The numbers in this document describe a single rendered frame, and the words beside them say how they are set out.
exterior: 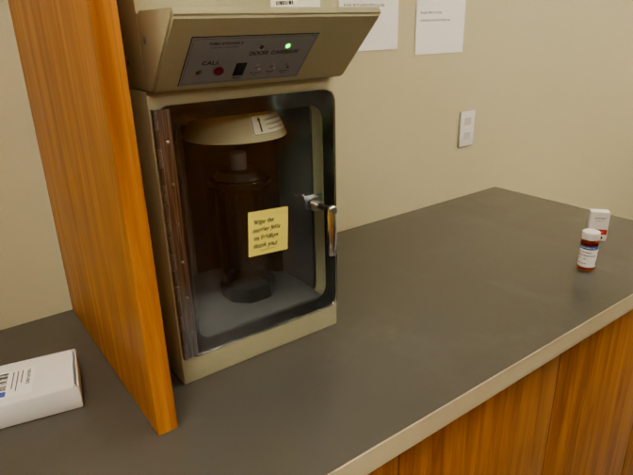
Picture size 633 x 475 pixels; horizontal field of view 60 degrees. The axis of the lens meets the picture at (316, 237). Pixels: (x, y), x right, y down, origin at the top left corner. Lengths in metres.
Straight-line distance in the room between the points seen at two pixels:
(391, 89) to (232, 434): 1.11
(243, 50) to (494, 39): 1.31
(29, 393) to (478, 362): 0.72
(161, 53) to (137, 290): 0.30
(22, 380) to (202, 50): 0.59
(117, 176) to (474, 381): 0.63
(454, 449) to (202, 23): 0.78
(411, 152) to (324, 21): 0.99
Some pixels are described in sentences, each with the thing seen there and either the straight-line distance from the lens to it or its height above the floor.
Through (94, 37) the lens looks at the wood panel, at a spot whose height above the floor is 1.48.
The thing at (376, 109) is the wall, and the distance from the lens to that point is 1.60.
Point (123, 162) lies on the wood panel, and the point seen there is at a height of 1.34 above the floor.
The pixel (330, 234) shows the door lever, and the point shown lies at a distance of 0.92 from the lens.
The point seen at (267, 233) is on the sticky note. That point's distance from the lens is 0.90.
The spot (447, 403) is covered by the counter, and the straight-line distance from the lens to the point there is 0.90.
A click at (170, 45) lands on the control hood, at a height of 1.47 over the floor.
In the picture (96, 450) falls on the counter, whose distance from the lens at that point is 0.88.
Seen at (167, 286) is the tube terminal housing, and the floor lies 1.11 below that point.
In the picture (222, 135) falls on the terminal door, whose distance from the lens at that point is 0.83.
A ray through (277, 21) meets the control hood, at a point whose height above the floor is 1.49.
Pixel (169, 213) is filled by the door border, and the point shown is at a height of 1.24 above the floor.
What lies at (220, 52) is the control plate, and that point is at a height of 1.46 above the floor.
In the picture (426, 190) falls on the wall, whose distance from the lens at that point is 1.82.
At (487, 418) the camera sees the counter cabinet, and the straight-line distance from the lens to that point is 1.08.
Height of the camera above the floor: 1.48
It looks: 21 degrees down
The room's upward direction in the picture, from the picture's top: 2 degrees counter-clockwise
